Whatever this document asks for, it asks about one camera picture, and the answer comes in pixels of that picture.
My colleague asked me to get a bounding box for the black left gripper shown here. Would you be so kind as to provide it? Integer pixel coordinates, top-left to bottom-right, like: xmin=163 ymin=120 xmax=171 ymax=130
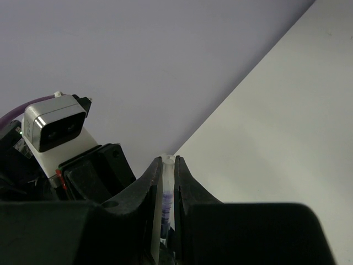
xmin=1 ymin=120 xmax=136 ymax=202

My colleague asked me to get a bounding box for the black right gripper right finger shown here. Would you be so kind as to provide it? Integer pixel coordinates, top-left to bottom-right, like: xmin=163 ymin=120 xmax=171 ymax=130
xmin=174 ymin=156 xmax=335 ymax=264

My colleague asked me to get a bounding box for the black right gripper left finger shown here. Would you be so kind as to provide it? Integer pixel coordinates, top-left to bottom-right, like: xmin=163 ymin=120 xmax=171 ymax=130
xmin=1 ymin=157 xmax=162 ymax=264

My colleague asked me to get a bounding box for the purple gel pen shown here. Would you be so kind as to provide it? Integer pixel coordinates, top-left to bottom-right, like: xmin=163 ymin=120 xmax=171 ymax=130
xmin=161 ymin=193 xmax=174 ymax=245

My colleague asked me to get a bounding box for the clear pen cap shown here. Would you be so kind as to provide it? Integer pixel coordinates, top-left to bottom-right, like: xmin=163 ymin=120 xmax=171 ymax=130
xmin=159 ymin=151 xmax=176 ymax=246

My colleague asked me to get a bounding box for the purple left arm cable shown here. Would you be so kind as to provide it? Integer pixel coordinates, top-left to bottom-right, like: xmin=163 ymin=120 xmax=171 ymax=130
xmin=0 ymin=94 xmax=56 ymax=130

